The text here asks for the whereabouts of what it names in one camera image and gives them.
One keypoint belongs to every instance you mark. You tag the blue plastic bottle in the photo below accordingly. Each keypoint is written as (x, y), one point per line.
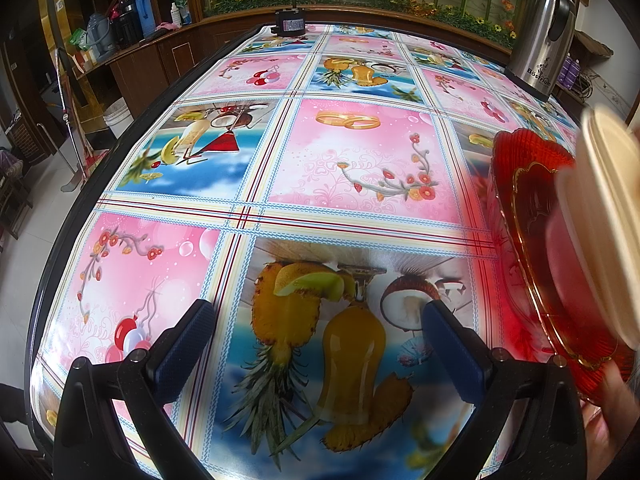
(146, 17)

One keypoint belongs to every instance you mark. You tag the large red glass plate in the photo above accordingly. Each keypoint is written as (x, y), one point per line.
(520, 199)

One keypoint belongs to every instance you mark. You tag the stainless steel thermos jug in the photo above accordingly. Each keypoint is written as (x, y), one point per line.
(541, 49)

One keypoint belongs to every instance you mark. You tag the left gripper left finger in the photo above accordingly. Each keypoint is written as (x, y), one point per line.
(89, 442)

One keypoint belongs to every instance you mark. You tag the wooden sideboard cabinet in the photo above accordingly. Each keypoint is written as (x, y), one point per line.
(143, 72)

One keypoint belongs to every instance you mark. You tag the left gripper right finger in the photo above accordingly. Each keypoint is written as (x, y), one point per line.
(550, 442)

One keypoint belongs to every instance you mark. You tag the large beige plastic bowl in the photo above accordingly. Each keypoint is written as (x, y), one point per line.
(599, 204)

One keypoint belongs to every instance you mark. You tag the colourful patterned tablecloth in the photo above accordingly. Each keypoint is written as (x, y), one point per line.
(317, 191)

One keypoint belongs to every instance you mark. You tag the white plastic bucket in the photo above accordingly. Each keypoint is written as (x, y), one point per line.
(118, 118)

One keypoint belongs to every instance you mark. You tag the person's right hand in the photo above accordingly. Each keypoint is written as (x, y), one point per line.
(608, 429)

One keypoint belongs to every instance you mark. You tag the purple bottles on shelf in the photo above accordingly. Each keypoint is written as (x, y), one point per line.
(569, 73)

